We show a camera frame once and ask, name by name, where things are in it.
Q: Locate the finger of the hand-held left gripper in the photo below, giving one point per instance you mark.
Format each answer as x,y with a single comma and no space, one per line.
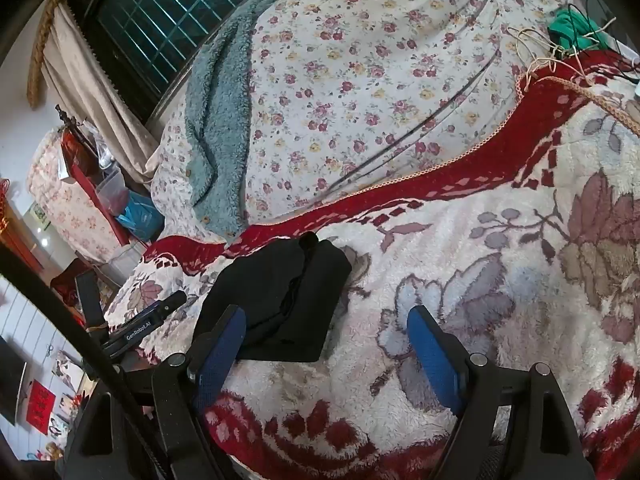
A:
172,301

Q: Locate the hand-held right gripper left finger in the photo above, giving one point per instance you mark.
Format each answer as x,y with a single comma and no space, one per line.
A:
220,355

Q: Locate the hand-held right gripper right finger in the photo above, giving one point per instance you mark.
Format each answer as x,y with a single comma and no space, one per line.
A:
435,355

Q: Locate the black pants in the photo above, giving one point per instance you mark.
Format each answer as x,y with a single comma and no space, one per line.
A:
280,300

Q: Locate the red floral plush blanket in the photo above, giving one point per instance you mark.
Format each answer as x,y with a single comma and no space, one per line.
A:
475,285

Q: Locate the red cloth bundle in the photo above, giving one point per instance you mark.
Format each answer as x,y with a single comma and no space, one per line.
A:
65,285

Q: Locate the blue plastic bag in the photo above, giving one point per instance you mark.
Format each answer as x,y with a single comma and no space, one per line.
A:
140,217

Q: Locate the clear plastic container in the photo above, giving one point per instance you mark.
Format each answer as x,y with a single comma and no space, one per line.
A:
112,190

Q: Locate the black television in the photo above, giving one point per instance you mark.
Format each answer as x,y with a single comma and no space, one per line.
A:
10,380

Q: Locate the floral furniture cover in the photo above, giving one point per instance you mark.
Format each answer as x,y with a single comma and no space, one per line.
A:
65,200

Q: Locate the red shelf rack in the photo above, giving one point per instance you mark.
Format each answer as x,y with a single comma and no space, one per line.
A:
82,160

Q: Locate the red knot decoration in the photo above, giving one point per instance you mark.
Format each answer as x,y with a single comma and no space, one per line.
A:
4,210

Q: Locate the teal fleece blanket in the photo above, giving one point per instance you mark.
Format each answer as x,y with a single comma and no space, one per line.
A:
220,110

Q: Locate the beige curtain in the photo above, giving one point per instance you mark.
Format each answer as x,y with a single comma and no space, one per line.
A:
85,75

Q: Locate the small-flower print quilt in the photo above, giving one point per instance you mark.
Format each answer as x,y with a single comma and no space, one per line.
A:
360,85

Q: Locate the window with green grille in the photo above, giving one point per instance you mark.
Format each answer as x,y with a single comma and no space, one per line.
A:
165,15

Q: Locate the green cloth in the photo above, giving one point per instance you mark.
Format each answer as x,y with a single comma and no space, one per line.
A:
570,27

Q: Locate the wall pictures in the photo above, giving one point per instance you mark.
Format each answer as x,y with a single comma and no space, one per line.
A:
67,365

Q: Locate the red paper wall poster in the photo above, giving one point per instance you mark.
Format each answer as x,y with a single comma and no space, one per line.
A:
42,405

